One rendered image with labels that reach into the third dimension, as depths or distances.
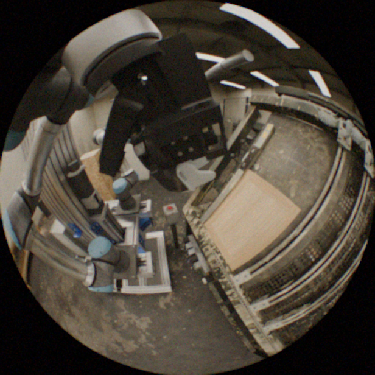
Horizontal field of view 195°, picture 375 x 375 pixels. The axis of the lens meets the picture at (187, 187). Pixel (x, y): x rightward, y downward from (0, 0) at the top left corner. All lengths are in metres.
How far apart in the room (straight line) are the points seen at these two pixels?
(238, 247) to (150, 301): 1.36
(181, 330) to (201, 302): 0.49
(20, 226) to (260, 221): 1.03
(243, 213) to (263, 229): 0.16
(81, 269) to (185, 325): 1.46
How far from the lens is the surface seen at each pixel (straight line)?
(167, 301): 1.71
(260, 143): 0.85
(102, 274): 0.54
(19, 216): 0.47
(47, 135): 0.28
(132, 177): 0.94
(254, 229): 0.74
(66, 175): 0.67
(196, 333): 1.81
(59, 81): 0.19
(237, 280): 0.79
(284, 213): 0.70
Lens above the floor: 1.68
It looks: 38 degrees down
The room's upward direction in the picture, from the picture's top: straight up
